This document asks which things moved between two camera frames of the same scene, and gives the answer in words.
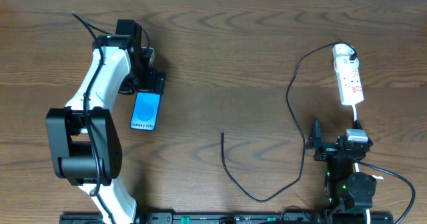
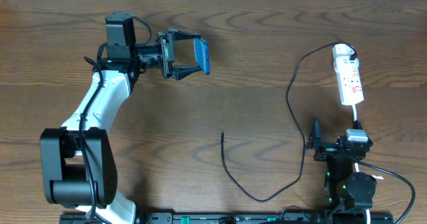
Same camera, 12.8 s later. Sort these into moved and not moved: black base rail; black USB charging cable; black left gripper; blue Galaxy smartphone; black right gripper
Moved: black left gripper; blue Galaxy smartphone
Not moved: black right gripper; black USB charging cable; black base rail
